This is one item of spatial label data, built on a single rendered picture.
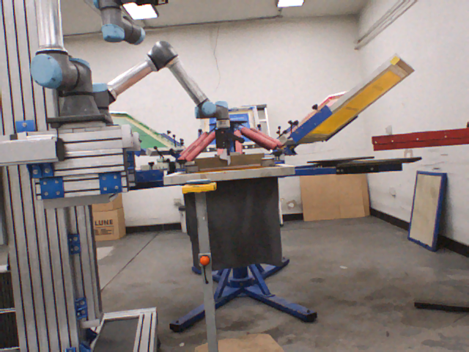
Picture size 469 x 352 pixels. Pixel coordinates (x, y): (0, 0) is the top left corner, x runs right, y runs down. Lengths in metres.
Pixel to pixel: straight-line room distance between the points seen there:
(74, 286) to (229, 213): 0.77
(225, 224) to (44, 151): 0.86
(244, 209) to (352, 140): 4.96
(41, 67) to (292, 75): 5.39
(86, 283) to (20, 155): 0.70
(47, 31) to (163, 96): 5.10
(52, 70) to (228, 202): 0.94
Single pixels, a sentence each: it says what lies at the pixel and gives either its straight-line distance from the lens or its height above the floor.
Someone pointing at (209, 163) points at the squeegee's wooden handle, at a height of 1.02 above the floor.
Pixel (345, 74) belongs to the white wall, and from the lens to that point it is 7.00.
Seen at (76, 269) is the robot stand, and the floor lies 0.60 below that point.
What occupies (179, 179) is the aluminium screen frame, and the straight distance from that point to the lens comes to 1.99.
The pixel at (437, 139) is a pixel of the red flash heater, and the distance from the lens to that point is 2.73.
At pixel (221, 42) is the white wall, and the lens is 6.90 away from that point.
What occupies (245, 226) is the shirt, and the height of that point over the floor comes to 0.72.
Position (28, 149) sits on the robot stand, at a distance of 1.76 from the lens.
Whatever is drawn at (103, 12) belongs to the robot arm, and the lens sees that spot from 1.71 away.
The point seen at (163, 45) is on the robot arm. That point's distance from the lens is 2.45.
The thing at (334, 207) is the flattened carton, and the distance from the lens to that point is 6.76.
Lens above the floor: 1.06
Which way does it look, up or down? 3 degrees down
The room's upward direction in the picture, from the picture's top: 5 degrees counter-clockwise
